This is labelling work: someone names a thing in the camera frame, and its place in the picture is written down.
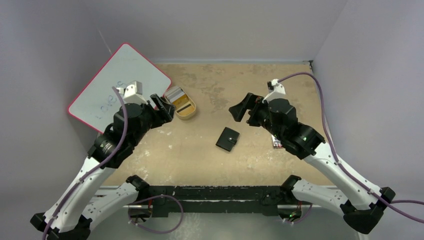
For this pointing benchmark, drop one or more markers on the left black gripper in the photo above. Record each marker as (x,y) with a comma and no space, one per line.
(163,115)

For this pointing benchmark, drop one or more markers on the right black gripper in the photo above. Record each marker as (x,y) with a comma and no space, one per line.
(252,111)

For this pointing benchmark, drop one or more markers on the black card holder wallet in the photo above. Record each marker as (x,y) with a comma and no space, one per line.
(228,139)

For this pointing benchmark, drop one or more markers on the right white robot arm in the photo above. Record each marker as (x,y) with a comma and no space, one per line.
(357,200)

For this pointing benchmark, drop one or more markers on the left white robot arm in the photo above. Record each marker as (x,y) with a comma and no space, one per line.
(75,215)

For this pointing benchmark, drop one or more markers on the beige oval card tray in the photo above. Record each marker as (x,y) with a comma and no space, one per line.
(182,101)

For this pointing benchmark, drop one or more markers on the stack of credit cards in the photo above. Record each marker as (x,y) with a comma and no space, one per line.
(174,93)

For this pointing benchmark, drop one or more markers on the gold card lying in tray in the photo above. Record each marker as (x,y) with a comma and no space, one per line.
(187,106)

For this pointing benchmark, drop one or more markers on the pack of coloured markers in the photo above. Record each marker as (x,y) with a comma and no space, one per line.
(276,143)

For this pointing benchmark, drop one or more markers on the white board with pink rim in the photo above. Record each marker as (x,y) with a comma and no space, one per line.
(97,103)

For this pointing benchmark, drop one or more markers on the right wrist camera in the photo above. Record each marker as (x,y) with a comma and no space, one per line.
(275,90)

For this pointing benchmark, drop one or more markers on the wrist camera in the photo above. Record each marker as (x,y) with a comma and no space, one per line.
(133,93)
(275,90)

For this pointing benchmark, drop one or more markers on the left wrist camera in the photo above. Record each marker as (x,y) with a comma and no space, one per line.
(133,93)

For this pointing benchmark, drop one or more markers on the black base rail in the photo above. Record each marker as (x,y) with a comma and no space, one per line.
(268,200)

